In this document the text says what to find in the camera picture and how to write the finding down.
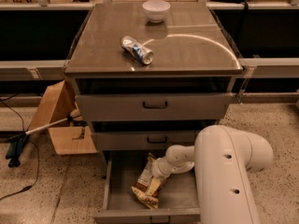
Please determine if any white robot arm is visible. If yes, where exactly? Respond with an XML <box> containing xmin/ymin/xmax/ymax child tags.
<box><xmin>152</xmin><ymin>125</ymin><xmax>274</xmax><ymax>224</ymax></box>

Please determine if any grey top drawer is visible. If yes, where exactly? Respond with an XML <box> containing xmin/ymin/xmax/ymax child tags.
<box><xmin>76</xmin><ymin>93</ymin><xmax>233</xmax><ymax>121</ymax></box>

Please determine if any grey middle drawer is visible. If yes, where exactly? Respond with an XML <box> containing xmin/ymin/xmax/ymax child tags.
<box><xmin>91</xmin><ymin>130</ymin><xmax>199</xmax><ymax>150</ymax></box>

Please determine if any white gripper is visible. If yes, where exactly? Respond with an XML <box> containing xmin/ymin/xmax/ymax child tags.
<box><xmin>146</xmin><ymin>158</ymin><xmax>172</xmax><ymax>197</ymax></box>

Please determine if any crushed silver blue can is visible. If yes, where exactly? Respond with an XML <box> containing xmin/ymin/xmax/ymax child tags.
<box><xmin>121</xmin><ymin>35</ymin><xmax>153</xmax><ymax>65</ymax></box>

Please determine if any grey bottom drawer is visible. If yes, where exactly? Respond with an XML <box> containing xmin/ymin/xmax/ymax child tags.
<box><xmin>93</xmin><ymin>150</ymin><xmax>200</xmax><ymax>224</ymax></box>

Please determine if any grey drawer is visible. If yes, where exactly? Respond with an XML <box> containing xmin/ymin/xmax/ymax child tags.
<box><xmin>93</xmin><ymin>150</ymin><xmax>200</xmax><ymax>224</ymax></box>
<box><xmin>76</xmin><ymin>93</ymin><xmax>233</xmax><ymax>121</ymax></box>
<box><xmin>91</xmin><ymin>130</ymin><xmax>199</xmax><ymax>150</ymax></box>

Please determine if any reacher grabber tool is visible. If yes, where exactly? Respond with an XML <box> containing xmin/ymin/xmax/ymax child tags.
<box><xmin>5</xmin><ymin>109</ymin><xmax>82</xmax><ymax>168</ymax></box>

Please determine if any brown chip bag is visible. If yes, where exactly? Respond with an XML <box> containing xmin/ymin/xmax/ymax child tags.
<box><xmin>132</xmin><ymin>153</ymin><xmax>159</xmax><ymax>209</ymax></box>

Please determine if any white ceramic bowl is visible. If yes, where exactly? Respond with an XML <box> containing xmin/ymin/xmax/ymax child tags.
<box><xmin>142</xmin><ymin>0</ymin><xmax>170</xmax><ymax>23</ymax></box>

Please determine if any black floor cable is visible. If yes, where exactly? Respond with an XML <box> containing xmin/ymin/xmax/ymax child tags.
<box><xmin>0</xmin><ymin>93</ymin><xmax>41</xmax><ymax>202</ymax></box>

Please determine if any grey drawer cabinet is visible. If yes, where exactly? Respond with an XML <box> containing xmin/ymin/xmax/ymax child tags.
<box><xmin>65</xmin><ymin>2</ymin><xmax>243</xmax><ymax>224</ymax></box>

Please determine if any open cardboard box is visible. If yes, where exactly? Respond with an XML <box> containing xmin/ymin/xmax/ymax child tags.
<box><xmin>28</xmin><ymin>80</ymin><xmax>96</xmax><ymax>155</ymax></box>

